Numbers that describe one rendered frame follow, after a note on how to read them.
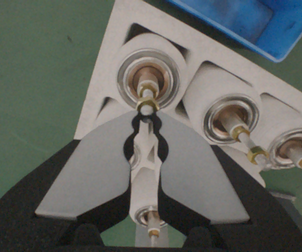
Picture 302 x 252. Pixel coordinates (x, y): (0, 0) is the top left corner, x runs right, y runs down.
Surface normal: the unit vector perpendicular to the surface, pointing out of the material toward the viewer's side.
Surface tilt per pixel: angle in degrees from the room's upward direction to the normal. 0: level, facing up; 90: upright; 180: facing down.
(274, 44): 88
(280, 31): 88
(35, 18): 0
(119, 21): 0
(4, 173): 0
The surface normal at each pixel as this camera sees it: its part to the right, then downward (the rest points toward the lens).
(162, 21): 0.00, 0.51
